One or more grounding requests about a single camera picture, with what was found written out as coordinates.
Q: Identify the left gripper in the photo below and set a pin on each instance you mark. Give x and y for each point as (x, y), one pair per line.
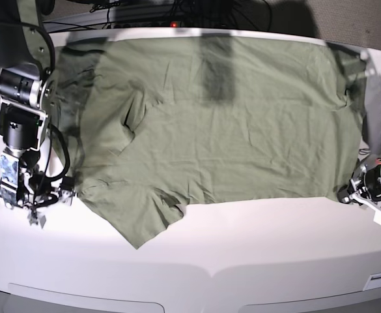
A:
(364, 190)

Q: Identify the sage green T-shirt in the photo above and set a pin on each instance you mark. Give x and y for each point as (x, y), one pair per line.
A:
(155, 124)

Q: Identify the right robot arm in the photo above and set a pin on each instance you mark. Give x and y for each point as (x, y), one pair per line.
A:
(27, 84)

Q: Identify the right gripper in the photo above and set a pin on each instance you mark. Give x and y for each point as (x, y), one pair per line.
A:
(46, 195)

